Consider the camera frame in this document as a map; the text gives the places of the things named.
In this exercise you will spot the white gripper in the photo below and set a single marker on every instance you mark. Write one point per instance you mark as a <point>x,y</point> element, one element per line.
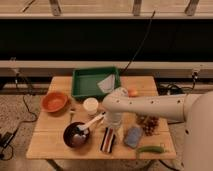
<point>114,120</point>

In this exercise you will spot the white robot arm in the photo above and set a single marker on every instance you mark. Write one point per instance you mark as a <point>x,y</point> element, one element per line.
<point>196,110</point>

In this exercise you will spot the white paper cup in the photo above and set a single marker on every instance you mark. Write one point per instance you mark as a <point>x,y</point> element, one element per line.
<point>91,105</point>

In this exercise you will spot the blue sponge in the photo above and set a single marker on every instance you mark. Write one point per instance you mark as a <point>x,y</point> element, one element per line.
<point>133,136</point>

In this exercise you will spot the dark red grape bunch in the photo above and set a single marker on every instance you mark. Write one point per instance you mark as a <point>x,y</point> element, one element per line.
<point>148,124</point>

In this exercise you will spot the green chili pepper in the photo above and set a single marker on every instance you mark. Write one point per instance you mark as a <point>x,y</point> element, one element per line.
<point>151,149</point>

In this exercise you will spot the orange fruit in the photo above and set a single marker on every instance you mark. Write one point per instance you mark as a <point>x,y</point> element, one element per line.
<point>133,92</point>

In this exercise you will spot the dark brown bowl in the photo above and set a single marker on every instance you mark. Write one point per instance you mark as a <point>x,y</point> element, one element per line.
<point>74,137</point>

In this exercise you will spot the white paper sheet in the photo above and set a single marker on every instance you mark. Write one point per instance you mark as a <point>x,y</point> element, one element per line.
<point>107,85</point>

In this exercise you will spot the wooden table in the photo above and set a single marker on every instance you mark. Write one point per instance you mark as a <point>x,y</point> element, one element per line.
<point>47,139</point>

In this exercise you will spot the green plastic tray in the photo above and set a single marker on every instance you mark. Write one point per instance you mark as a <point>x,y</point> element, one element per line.
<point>85,81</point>

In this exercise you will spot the orange plastic bowl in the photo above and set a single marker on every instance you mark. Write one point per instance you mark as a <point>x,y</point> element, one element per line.
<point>54,101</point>

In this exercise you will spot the black power adapter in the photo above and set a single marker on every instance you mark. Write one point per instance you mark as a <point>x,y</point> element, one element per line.
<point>5,140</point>

